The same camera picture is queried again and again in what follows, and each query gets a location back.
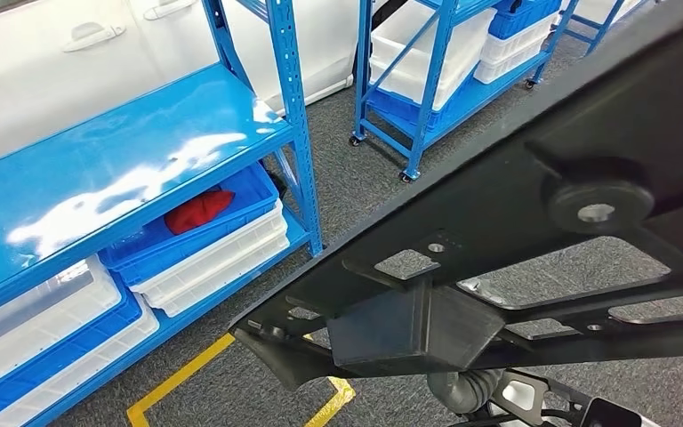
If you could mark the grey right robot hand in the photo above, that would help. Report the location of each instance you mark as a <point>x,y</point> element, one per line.
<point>444,392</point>

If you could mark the black plastic plate bracket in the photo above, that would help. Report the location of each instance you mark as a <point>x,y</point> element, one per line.
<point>494,194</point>

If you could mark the blue wheeled shelf cart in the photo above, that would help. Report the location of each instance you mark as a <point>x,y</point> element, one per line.
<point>601,29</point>
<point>430,88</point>

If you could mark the blue metal shelf rack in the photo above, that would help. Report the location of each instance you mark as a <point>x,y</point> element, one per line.
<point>112,147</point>

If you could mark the red cloth item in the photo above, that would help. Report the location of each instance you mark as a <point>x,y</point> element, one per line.
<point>197,212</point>

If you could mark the large white plastic bin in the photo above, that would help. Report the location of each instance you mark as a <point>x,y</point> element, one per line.
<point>465,35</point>

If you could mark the blue plastic bin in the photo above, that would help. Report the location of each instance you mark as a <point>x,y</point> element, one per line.
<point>524,20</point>

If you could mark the white car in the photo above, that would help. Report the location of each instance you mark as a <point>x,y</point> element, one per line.
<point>23,88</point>

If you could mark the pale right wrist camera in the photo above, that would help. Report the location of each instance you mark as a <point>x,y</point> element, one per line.
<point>612,415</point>

